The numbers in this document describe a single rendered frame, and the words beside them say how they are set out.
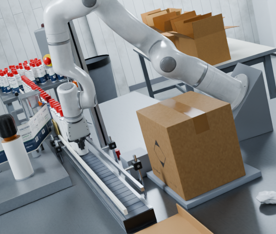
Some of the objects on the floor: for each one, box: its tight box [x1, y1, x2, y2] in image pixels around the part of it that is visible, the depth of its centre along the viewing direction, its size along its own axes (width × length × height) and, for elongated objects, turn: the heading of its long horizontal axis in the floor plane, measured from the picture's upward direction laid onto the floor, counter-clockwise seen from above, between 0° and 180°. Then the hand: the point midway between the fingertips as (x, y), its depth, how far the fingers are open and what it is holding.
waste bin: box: [78, 54, 118, 104], centre depth 634 cm, size 54×54×68 cm
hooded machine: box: [252, 0, 276, 57], centre depth 652 cm, size 66×59×131 cm
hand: (81, 145), depth 209 cm, fingers closed, pressing on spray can
